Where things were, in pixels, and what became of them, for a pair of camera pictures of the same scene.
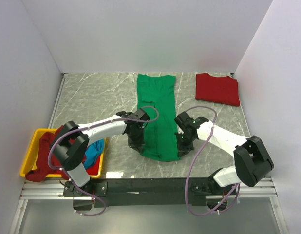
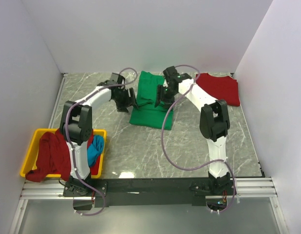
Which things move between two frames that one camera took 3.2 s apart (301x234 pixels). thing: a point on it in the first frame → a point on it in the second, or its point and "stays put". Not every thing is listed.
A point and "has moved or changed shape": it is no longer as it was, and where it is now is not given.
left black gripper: [137, 145] → [130, 101]
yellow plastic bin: [31, 161] stays put
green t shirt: [160, 136] has moved or changed shape
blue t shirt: [92, 151] stays put
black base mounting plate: [151, 192] stays put
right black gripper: [182, 149] → [168, 102]
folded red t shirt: [220, 89] stays put
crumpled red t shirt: [45, 169] stays put
